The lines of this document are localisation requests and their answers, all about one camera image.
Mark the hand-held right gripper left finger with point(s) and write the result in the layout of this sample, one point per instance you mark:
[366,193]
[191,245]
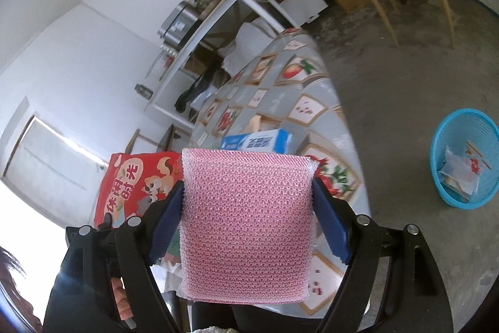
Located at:
[165,223]

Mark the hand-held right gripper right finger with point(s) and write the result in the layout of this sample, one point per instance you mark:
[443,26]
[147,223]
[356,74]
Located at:
[331,223]

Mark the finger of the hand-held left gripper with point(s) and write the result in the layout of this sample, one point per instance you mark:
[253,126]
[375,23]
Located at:
[106,222]

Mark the red snack bag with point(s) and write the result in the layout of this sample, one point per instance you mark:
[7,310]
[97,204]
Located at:
[128,181]

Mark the pink sponge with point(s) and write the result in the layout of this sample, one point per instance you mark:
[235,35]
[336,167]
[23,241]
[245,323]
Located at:
[245,223]

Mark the blue white toothpaste box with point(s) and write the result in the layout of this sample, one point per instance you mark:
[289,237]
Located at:
[257,141]

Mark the blue plastic basket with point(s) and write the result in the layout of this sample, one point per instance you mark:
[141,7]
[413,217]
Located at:
[440,161]

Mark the clear plastic bag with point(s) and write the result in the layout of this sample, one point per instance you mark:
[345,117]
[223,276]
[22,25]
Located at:
[464,173]

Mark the person's left hand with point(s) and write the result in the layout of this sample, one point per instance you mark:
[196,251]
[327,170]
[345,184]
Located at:
[121,300]

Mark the white door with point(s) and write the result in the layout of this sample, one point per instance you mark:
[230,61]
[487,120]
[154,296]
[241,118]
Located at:
[46,161]

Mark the fruit print tablecloth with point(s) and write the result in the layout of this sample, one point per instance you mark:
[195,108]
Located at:
[323,91]

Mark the small jar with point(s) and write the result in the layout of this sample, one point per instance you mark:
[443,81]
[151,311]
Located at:
[143,91]

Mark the black cloth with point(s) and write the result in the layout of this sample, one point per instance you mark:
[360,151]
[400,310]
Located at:
[195,91]

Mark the silver metal appliance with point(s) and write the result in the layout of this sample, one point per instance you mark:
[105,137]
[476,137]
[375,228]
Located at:
[177,24]

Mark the white desk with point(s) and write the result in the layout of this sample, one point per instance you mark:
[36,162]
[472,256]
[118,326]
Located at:
[218,11]

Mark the white foam box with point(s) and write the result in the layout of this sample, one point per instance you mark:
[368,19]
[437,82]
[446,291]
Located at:
[304,5]

